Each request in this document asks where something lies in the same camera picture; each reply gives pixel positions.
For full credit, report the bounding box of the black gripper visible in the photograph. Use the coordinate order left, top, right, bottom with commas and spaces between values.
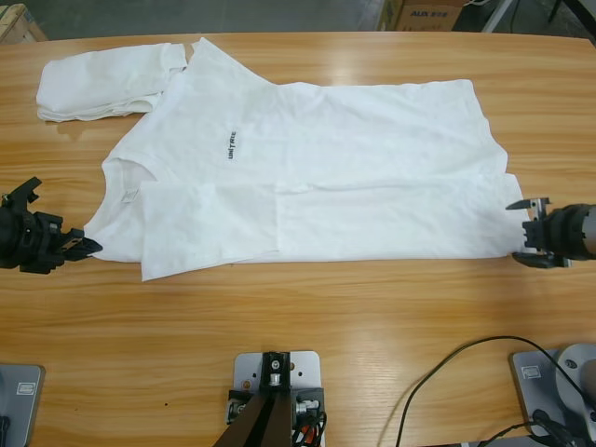
0, 176, 103, 276
506, 197, 596, 270

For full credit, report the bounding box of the white Unitree print t-shirt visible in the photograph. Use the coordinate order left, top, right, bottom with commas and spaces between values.
83, 36, 525, 283

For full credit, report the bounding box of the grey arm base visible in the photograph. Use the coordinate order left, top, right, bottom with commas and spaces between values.
0, 362, 47, 447
507, 343, 596, 439

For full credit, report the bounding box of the wooden crate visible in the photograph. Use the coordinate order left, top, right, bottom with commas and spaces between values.
0, 3, 47, 46

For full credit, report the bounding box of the cardboard box with AUX print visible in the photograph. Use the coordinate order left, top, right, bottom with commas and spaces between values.
399, 0, 467, 32

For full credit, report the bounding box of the long thin black cable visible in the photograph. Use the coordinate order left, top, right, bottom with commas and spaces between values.
398, 335, 558, 447

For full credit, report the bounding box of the black base plug cable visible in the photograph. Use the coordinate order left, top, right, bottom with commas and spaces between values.
483, 409, 596, 447

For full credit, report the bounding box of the white metal frame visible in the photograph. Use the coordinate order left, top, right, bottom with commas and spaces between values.
481, 0, 525, 34

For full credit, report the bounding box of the black metal frame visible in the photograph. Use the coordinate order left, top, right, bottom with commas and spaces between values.
547, 0, 596, 46

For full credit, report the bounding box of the white mount block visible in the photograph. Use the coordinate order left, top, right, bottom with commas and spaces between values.
232, 351, 323, 420

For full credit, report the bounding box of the black bracket with connectors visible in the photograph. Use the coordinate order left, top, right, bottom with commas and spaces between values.
226, 385, 327, 447

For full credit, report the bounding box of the dark camera post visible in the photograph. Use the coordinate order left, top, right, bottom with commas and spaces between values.
216, 352, 299, 447

